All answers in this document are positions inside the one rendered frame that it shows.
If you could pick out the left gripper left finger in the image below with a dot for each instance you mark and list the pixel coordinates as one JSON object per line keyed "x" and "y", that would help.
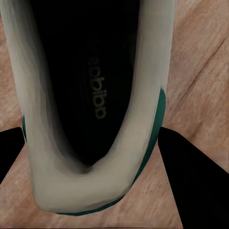
{"x": 11, "y": 143}

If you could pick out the gym shoe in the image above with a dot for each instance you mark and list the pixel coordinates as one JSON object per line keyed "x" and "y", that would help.
{"x": 91, "y": 79}

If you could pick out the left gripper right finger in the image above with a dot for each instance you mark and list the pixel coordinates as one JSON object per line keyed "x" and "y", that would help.
{"x": 200, "y": 186}

